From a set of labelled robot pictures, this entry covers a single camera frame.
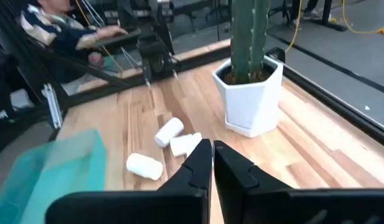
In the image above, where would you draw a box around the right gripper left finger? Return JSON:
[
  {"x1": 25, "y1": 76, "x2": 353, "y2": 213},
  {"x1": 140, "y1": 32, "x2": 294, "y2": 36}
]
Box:
[{"x1": 44, "y1": 138, "x2": 213, "y2": 224}]

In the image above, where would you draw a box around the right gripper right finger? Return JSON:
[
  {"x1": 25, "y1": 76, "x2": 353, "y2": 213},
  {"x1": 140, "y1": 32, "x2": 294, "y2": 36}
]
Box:
[{"x1": 213, "y1": 139, "x2": 384, "y2": 224}]

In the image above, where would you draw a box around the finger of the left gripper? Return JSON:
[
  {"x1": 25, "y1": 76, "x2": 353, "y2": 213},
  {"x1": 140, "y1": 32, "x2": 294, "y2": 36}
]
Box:
[
  {"x1": 159, "y1": 54, "x2": 179, "y2": 80},
  {"x1": 141, "y1": 57, "x2": 161, "y2": 86}
]

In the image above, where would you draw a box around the white pill bottle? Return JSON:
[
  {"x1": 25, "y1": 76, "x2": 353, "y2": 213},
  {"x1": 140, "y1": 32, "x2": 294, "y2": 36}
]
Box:
[
  {"x1": 126, "y1": 152, "x2": 164, "y2": 181},
  {"x1": 154, "y1": 116, "x2": 185, "y2": 148},
  {"x1": 169, "y1": 132, "x2": 204, "y2": 158}
]

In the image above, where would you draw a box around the teal translucent plastic basket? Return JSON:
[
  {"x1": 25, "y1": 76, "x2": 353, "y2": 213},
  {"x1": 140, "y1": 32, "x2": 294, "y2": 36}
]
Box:
[{"x1": 0, "y1": 129, "x2": 108, "y2": 224}]

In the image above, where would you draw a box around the dark grey side table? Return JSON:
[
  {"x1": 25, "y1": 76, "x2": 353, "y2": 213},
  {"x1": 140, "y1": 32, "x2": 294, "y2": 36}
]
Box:
[{"x1": 91, "y1": 28, "x2": 143, "y2": 50}]

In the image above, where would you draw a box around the green cactus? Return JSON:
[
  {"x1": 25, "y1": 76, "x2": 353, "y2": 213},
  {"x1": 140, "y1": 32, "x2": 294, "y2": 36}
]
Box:
[{"x1": 230, "y1": 0, "x2": 271, "y2": 85}]

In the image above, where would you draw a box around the white hexagonal plant pot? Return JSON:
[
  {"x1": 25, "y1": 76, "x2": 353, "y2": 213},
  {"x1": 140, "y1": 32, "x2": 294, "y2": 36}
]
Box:
[{"x1": 212, "y1": 55, "x2": 284, "y2": 139}]

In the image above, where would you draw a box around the person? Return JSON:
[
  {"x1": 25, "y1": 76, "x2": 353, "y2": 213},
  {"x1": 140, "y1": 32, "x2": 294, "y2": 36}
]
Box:
[
  {"x1": 288, "y1": 0, "x2": 322, "y2": 30},
  {"x1": 19, "y1": 0, "x2": 129, "y2": 91}
]

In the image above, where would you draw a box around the black table clamp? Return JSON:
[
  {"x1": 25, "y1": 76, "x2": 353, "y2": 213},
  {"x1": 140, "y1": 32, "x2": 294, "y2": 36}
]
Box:
[{"x1": 265, "y1": 46, "x2": 287, "y2": 63}]

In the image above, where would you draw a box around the black desk leg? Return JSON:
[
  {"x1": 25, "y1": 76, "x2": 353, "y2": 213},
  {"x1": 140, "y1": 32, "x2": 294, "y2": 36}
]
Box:
[{"x1": 321, "y1": 0, "x2": 349, "y2": 32}]

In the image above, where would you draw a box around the black aluminium table frame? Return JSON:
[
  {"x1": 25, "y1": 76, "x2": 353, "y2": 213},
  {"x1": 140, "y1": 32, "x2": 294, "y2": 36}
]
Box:
[{"x1": 0, "y1": 0, "x2": 384, "y2": 147}]

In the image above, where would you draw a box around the silver metal bracket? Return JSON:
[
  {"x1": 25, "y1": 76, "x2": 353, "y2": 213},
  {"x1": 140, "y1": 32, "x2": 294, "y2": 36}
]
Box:
[{"x1": 41, "y1": 83, "x2": 63, "y2": 130}]

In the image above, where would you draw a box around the yellow extension cable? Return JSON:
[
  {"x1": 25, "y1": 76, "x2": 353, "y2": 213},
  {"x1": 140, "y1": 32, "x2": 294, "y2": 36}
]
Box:
[
  {"x1": 340, "y1": 0, "x2": 384, "y2": 35},
  {"x1": 284, "y1": 0, "x2": 303, "y2": 53}
]

